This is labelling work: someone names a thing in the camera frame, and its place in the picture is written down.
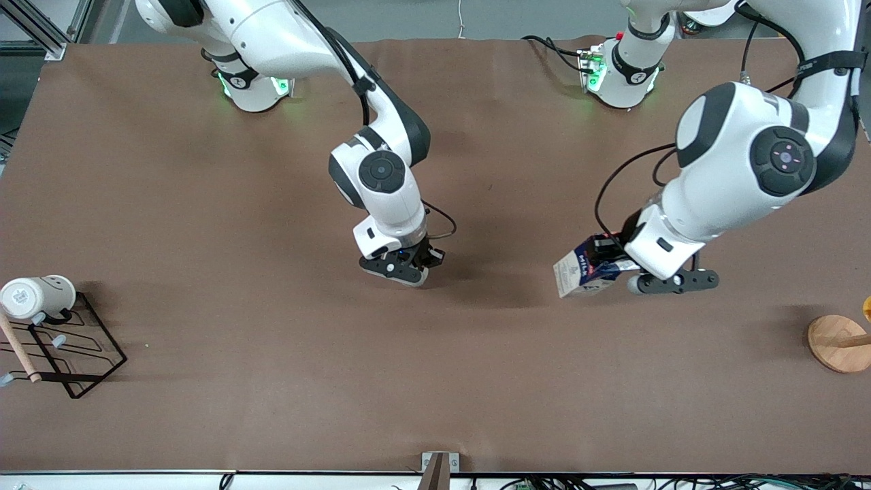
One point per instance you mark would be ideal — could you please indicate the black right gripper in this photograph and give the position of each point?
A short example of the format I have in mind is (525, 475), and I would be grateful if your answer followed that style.
(423, 251)

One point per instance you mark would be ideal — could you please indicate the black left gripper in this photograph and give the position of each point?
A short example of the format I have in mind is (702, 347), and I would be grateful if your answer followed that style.
(630, 227)

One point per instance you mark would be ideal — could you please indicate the blue white milk carton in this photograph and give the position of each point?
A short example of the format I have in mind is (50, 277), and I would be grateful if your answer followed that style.
(575, 275)

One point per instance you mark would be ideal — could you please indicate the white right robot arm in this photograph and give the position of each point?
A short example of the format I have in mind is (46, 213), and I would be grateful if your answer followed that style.
(381, 170)

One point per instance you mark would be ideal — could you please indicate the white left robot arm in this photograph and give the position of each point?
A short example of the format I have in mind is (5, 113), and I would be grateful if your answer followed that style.
(735, 150)

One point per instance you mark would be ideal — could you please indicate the brown table cover mat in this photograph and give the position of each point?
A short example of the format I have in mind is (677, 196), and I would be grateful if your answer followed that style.
(435, 381)

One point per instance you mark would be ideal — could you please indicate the round wooden stand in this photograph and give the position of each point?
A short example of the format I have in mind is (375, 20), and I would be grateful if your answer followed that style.
(837, 344)

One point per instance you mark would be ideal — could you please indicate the yellow object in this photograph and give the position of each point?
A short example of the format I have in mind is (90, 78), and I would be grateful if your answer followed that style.
(867, 308)

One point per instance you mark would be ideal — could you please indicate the white smiley face mug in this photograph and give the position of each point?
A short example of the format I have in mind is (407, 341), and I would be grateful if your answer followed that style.
(41, 296)

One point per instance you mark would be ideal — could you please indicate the wooden rack dowel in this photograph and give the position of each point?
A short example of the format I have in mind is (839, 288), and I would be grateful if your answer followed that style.
(19, 350)

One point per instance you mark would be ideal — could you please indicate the silver base connector bracket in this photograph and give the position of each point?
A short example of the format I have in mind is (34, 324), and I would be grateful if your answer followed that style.
(590, 64)
(284, 87)

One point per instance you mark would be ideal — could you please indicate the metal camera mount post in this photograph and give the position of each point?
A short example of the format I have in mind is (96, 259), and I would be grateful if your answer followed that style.
(437, 469)

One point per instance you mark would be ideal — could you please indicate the aluminium frame post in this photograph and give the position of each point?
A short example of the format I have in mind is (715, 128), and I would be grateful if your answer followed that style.
(54, 51)

